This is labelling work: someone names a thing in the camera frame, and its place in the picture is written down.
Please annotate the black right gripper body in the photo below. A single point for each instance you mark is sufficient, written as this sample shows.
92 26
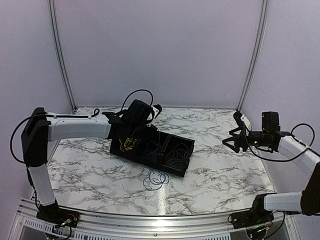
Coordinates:
242 136

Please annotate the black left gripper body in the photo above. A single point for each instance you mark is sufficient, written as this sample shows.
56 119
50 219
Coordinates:
138 125

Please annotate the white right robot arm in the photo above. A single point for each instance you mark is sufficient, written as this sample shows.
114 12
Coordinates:
306 201

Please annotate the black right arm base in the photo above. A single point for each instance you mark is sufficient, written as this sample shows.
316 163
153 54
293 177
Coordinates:
256 215

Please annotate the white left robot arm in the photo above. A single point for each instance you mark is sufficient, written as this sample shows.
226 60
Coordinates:
29 140

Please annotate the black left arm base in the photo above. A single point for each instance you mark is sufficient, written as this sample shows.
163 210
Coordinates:
61 217

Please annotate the black left storage bin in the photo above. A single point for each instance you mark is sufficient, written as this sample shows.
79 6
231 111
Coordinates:
125 148

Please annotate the black storage bin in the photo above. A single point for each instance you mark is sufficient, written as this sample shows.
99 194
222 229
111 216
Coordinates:
125 148
176 154

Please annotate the black right storage bin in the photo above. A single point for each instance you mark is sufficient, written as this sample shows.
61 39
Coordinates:
176 154

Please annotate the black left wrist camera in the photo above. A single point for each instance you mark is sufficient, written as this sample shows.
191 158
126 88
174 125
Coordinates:
242 119

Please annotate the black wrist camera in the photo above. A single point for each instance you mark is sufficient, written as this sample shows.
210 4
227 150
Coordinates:
242 119
270 121

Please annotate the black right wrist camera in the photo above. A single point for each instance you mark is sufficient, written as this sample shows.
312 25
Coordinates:
270 121

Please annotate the aluminium right corner post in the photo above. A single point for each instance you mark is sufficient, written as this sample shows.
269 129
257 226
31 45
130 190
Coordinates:
261 28

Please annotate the aluminium corner post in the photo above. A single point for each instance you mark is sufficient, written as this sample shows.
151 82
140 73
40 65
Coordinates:
59 54
261 28

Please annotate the aluminium left corner post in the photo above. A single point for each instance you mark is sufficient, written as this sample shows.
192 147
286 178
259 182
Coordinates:
59 54

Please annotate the aluminium front table rail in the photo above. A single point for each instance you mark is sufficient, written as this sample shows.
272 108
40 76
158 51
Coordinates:
106 226

